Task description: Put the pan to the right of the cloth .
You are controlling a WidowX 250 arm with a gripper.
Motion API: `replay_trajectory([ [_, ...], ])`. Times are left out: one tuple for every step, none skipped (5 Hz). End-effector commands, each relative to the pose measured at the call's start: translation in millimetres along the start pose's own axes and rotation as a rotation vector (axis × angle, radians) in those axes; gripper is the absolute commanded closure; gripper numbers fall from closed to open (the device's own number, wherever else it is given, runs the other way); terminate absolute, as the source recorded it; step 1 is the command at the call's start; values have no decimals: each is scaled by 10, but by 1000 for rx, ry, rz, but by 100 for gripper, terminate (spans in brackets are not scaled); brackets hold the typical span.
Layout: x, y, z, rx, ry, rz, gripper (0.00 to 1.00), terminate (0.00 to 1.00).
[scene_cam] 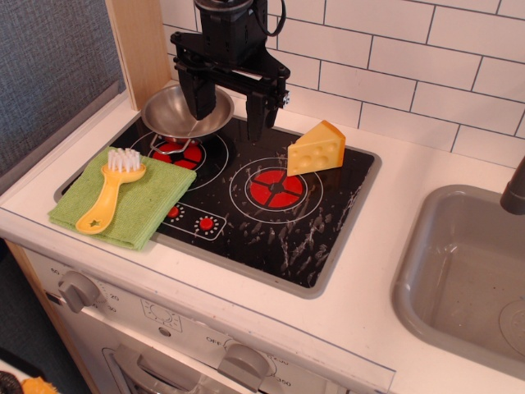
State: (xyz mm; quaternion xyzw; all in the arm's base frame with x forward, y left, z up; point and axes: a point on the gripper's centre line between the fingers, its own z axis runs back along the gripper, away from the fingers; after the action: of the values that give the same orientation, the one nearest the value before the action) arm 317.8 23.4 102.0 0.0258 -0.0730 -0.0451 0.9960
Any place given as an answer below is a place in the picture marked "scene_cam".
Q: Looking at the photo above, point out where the grey toy faucet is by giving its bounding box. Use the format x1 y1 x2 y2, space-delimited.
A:
500 158 525 215

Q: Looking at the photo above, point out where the grey left oven knob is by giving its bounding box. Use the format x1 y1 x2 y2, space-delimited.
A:
58 271 101 314

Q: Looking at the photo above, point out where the green microfiber cloth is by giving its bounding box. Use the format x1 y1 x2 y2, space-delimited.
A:
48 147 197 250

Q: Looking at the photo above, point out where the yellow toy cheese wedge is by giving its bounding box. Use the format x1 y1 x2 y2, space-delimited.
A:
287 121 346 176

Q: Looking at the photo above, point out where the light wooden side post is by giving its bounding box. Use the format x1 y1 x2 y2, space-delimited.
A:
105 0 171 111

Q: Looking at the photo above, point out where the black toy stove top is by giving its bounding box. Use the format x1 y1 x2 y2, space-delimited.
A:
112 117 381 299

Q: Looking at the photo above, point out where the yellow dish brush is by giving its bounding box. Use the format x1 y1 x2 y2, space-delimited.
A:
75 148 146 235

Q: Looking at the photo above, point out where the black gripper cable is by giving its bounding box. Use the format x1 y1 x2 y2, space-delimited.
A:
262 0 287 38

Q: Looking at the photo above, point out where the grey toy sink basin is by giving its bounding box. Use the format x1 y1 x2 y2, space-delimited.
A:
393 185 524 379

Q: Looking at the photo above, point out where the small steel pan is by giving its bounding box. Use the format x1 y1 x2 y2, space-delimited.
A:
141 85 235 155

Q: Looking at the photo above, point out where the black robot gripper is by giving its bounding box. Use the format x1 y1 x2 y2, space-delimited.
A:
171 1 290 142

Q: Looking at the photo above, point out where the grey oven knob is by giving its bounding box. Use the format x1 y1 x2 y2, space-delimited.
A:
58 271 101 314
217 344 270 392

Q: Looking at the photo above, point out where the grey oven door handle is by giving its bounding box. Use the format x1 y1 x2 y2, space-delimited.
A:
114 345 201 393

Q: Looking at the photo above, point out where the grey right oven knob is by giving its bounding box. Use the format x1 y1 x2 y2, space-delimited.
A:
217 344 270 392

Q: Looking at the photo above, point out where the orange and black toy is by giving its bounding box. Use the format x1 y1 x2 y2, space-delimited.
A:
1 371 58 394

